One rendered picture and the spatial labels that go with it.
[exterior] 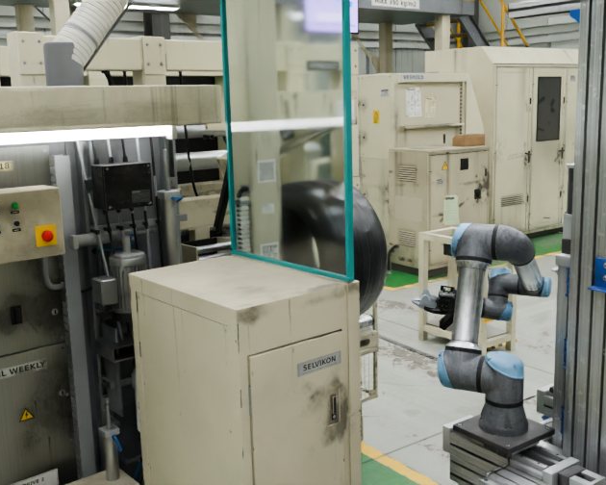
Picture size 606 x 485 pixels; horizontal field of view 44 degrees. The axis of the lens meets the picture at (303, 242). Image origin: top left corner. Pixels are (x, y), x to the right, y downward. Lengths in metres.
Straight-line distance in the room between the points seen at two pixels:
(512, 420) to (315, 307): 0.81
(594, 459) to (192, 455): 1.20
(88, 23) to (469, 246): 1.41
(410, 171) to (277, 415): 5.68
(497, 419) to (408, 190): 5.22
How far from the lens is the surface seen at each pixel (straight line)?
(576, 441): 2.51
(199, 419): 2.03
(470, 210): 7.76
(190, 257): 2.95
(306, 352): 1.92
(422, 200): 7.34
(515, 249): 2.45
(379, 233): 2.72
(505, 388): 2.40
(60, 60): 2.53
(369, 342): 2.89
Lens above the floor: 1.74
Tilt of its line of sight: 11 degrees down
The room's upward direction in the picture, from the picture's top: 2 degrees counter-clockwise
